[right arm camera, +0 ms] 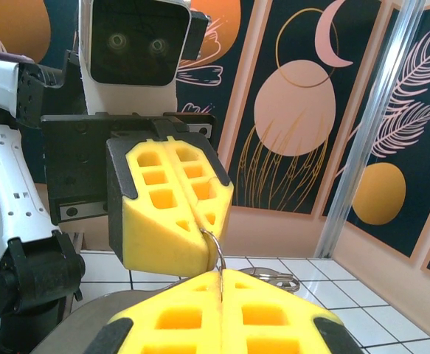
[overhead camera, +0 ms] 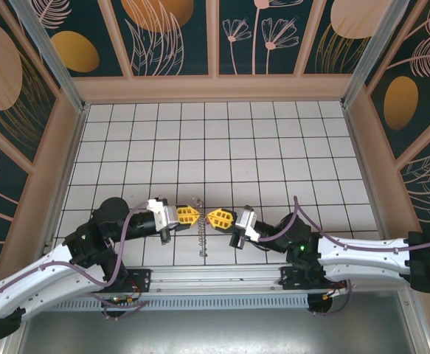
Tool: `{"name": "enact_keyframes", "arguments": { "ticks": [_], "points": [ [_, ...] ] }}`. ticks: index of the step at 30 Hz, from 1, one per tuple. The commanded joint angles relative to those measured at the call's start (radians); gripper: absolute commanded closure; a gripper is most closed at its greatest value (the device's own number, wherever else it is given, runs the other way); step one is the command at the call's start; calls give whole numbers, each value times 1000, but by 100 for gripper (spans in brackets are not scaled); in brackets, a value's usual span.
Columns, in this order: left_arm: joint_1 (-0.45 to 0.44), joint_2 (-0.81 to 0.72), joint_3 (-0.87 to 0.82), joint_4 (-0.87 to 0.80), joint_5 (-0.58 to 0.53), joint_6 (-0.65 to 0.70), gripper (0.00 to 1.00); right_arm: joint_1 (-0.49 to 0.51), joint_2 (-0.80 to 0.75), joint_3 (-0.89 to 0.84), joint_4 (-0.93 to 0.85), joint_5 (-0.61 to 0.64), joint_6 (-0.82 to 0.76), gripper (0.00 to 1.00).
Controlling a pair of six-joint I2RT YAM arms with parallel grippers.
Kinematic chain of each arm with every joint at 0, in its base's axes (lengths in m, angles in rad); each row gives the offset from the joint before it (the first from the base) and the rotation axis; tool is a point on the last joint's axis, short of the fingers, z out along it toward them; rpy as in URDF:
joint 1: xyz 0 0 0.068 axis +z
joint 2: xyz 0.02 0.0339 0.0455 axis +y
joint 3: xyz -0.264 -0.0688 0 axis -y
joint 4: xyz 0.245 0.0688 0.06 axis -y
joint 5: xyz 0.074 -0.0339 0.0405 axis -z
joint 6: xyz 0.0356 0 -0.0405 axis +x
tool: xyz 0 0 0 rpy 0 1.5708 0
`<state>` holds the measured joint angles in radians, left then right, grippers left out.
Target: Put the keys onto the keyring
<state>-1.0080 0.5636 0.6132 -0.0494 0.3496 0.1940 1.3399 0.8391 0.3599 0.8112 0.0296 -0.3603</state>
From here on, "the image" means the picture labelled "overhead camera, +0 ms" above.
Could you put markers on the wall panel with pink leaf outlines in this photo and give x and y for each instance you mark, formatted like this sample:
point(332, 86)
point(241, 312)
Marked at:
point(428, 184)

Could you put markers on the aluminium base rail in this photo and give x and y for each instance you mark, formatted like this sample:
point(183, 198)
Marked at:
point(214, 280)

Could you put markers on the wall panel with peach oval and gold fronds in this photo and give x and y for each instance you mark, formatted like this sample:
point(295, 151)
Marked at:
point(347, 22)

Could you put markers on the aluminium corner post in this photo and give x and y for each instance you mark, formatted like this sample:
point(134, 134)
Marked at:
point(372, 55)
point(58, 62)

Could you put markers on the wall panel with two flowers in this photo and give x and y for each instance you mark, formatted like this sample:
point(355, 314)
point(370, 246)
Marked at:
point(259, 37)

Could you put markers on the wall panel with orange oval and ferns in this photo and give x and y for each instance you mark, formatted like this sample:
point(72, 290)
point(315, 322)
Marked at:
point(402, 103)

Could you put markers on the wall panel with small orange oval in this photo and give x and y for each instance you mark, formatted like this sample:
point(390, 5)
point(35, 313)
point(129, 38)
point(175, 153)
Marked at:
point(74, 51)

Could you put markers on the grey metal sheet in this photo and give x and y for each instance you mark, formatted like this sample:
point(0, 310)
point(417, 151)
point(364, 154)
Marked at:
point(214, 332)

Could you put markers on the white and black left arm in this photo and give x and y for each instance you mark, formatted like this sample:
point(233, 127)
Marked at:
point(34, 276)

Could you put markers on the aluminium side rail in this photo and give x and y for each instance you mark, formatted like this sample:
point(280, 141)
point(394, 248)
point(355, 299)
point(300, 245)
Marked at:
point(366, 177)
point(65, 177)

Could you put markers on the wall panel with orange circle and leaves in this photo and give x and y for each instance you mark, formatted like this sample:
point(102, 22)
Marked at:
point(155, 37)

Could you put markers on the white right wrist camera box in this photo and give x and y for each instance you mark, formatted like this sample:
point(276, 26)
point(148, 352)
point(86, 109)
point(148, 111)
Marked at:
point(246, 221)

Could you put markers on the metal spring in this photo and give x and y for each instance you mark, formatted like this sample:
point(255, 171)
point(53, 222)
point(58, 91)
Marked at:
point(201, 236)

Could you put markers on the wall panel with large peach oval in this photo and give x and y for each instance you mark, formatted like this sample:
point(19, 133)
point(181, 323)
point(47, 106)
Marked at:
point(0, 73)

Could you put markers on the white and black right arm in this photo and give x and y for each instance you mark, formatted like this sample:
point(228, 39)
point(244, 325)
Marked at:
point(362, 254)

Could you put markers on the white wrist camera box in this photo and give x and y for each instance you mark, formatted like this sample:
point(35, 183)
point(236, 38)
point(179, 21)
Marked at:
point(163, 215)
point(246, 221)

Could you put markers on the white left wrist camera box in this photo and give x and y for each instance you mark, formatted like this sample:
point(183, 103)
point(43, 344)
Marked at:
point(163, 215)

